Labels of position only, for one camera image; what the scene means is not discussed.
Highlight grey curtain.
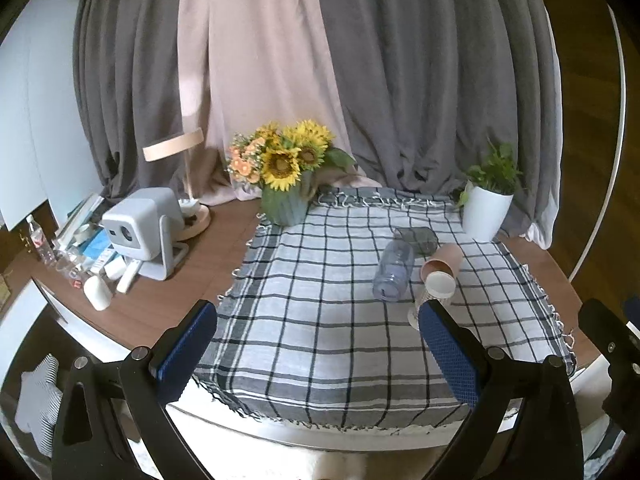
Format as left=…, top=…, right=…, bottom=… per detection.
left=305, top=0, right=558, bottom=250
left=74, top=0, right=211, bottom=198

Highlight checked grey white tablecloth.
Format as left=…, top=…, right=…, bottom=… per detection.
left=192, top=185, right=578, bottom=433

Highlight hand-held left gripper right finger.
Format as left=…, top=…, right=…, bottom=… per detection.
left=418, top=300, right=586, bottom=480

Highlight clear bluish plastic cup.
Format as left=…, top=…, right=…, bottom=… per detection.
left=372, top=239, right=416, bottom=302

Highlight white cube projector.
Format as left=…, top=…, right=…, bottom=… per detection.
left=101, top=187, right=190, bottom=281

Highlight white plant pot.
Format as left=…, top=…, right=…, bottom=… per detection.
left=461, top=185, right=515, bottom=241

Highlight pink curtain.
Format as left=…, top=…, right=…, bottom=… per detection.
left=177, top=0, right=353, bottom=208

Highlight green potted plant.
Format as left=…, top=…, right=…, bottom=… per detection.
left=456, top=140, right=523, bottom=207

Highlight white paper cup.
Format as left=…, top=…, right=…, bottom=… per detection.
left=424, top=270, right=457, bottom=300
left=407, top=287, right=441, bottom=331

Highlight white oval case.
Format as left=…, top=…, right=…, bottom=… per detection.
left=82, top=276, right=111, bottom=311

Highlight clear plastic water bottle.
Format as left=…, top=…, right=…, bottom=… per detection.
left=24, top=215, right=57, bottom=266

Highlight sunflower bouquet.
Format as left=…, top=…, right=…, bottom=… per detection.
left=227, top=119, right=357, bottom=193

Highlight pale wooden desk lamp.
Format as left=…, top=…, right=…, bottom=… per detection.
left=142, top=127, right=212, bottom=241

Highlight white remote control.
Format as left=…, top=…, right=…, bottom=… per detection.
left=116, top=258, right=142, bottom=294

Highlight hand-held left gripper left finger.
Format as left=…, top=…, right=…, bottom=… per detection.
left=50, top=300, right=218, bottom=480

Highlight stack of books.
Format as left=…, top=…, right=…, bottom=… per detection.
left=55, top=194, right=106, bottom=241

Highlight striped star cushion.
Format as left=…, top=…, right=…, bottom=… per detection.
left=14, top=355, right=63, bottom=458

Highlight grey glass cup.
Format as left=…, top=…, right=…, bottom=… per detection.
left=395, top=226, right=438, bottom=255

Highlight green ribbed vase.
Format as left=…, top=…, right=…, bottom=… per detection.
left=261, top=170, right=316, bottom=226

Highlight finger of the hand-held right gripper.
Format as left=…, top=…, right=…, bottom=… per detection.
left=577, top=298, right=640, bottom=433

